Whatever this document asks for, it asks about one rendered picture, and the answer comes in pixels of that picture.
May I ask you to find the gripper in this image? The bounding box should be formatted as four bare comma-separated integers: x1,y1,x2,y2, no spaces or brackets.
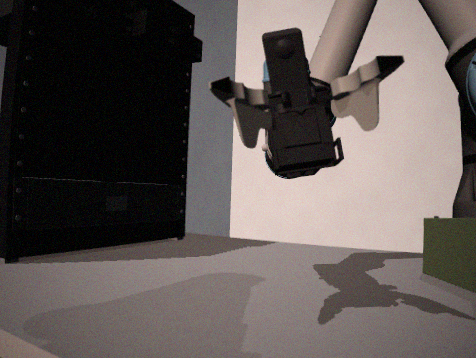
209,55,404,179

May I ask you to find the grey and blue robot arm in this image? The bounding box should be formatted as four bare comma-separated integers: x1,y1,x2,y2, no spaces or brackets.
262,0,476,218

